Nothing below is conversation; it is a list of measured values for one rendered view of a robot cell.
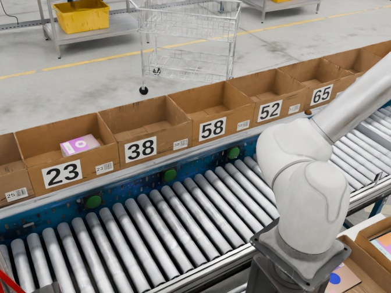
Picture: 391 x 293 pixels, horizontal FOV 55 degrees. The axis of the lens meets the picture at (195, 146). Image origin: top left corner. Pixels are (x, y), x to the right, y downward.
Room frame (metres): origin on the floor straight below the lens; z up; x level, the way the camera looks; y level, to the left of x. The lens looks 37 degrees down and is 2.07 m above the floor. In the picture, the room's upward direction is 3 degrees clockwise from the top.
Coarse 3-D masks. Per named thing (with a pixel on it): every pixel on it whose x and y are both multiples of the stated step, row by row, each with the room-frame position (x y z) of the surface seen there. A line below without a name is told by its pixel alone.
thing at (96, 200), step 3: (96, 195) 1.21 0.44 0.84; (90, 198) 1.18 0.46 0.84; (93, 198) 1.19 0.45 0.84; (96, 198) 1.19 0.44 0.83; (99, 198) 1.20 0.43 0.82; (87, 201) 1.18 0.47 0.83; (90, 201) 1.18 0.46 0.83; (93, 201) 1.19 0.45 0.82; (96, 201) 1.19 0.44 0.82; (99, 201) 1.20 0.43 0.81; (87, 204) 1.17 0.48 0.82; (90, 204) 1.18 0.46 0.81; (93, 204) 1.18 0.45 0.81; (96, 204) 1.19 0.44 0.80; (99, 204) 1.20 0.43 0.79; (90, 207) 1.18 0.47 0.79; (93, 207) 1.18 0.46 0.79
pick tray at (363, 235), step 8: (376, 224) 1.12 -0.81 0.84; (384, 224) 1.15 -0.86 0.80; (360, 232) 1.07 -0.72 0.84; (368, 232) 1.10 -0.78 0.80; (376, 232) 1.13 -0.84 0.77; (384, 232) 1.14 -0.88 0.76; (360, 240) 1.04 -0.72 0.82; (368, 240) 1.02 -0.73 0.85; (368, 248) 1.00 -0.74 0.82; (376, 248) 0.98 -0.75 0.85; (376, 256) 0.96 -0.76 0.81; (384, 256) 0.94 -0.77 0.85; (384, 264) 0.93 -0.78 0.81
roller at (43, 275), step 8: (32, 240) 1.01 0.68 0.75; (32, 248) 0.97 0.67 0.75; (40, 248) 0.98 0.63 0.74; (32, 256) 0.94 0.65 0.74; (40, 256) 0.93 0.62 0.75; (40, 264) 0.89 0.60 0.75; (40, 272) 0.86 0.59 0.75; (48, 272) 0.87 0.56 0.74; (40, 280) 0.83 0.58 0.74; (48, 280) 0.83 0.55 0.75
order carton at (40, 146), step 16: (32, 128) 1.42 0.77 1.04; (48, 128) 1.46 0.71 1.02; (64, 128) 1.50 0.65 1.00; (80, 128) 1.54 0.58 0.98; (96, 128) 1.58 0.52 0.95; (32, 144) 1.41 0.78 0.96; (48, 144) 1.45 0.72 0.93; (112, 144) 1.33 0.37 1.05; (32, 160) 1.37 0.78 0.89; (48, 160) 1.38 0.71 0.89; (64, 160) 1.21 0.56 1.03; (80, 160) 1.25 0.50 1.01; (96, 160) 1.28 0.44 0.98; (112, 160) 1.32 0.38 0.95; (32, 176) 1.14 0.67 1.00; (96, 176) 1.28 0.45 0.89; (48, 192) 1.16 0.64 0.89
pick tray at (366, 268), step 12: (348, 240) 1.02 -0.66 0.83; (360, 252) 0.97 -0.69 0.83; (348, 264) 0.96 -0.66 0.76; (360, 264) 0.95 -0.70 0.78; (372, 264) 0.92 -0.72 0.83; (360, 276) 0.90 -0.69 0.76; (372, 276) 0.90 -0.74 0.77; (384, 276) 0.87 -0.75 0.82; (360, 288) 0.85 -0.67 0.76; (372, 288) 0.85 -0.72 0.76; (384, 288) 0.85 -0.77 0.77
